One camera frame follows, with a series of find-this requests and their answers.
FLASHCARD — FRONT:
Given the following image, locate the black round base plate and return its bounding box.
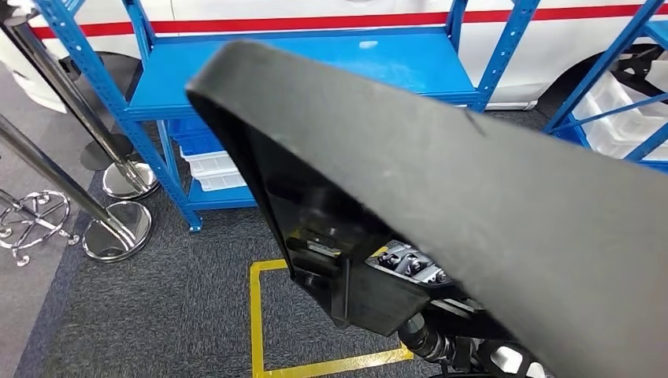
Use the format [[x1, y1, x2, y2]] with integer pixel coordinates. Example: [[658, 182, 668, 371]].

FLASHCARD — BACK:
[[80, 134, 134, 172]]

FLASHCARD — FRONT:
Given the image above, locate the white plastic crate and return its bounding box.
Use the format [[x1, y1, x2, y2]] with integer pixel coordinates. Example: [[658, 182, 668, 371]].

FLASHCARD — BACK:
[[571, 70, 668, 160]]

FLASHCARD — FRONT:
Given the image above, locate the red barrier belt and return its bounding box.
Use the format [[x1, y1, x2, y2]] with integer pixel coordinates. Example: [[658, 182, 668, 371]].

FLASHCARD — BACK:
[[31, 4, 668, 40]]

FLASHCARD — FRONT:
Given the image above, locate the blue metal shelf rack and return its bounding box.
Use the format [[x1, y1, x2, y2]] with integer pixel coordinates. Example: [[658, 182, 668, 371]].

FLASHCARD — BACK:
[[31, 0, 541, 233]]

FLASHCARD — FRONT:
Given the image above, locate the black plastic frame part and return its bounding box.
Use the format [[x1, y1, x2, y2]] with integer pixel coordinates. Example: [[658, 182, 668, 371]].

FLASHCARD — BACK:
[[185, 40, 668, 378]]

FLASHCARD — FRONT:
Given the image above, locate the blue wheeled shelf rack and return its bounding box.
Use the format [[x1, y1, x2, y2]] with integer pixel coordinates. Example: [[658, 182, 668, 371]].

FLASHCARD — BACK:
[[542, 0, 668, 173]]

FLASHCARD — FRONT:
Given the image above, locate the blue plastic bin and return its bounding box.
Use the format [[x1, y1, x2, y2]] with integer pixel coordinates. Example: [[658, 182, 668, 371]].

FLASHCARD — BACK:
[[168, 118, 226, 156]]

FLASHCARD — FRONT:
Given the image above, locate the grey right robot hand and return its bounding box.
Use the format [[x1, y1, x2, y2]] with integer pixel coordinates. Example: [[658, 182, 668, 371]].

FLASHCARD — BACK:
[[367, 243, 452, 287]]

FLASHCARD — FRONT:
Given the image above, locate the chrome stool base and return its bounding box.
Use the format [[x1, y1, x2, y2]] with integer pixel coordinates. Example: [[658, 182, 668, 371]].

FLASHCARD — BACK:
[[0, 190, 80, 267]]

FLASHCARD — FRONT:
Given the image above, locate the black plastic frame pile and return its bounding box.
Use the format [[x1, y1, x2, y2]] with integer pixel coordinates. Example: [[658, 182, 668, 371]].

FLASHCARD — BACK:
[[610, 44, 668, 98]]

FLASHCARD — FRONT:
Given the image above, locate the white car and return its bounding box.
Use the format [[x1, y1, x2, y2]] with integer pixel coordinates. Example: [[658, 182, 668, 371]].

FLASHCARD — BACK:
[[0, 0, 668, 113]]

